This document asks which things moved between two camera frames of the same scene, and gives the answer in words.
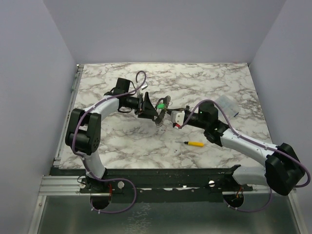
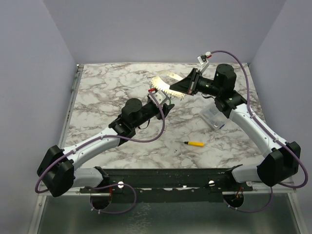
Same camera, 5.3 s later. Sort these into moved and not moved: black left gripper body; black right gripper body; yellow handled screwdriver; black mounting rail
Moved: black left gripper body; black right gripper body
Not moved: black mounting rail; yellow handled screwdriver
